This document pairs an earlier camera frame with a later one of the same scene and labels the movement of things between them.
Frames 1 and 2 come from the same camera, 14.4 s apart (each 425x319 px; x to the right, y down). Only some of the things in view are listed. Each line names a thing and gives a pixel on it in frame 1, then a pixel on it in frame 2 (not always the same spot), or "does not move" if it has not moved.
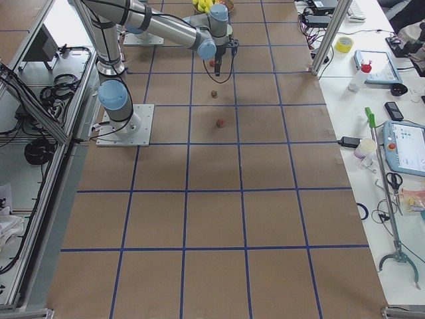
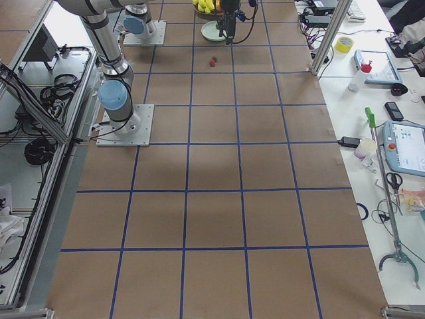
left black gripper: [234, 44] -> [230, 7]
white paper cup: [365, 146] does not move
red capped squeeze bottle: [356, 83] does not move
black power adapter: [348, 141] does not move
